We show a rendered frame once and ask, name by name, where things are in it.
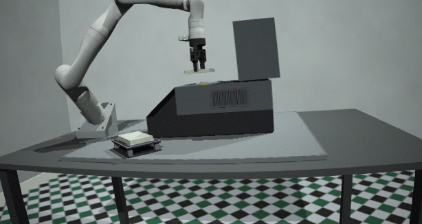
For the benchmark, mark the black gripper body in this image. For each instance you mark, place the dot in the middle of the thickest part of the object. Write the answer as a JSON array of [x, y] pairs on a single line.
[[198, 43]]

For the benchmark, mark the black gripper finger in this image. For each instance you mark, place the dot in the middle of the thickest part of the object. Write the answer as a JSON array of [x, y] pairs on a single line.
[[194, 59], [202, 62]]

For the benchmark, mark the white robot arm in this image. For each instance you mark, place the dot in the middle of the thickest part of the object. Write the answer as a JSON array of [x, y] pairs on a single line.
[[70, 78]]

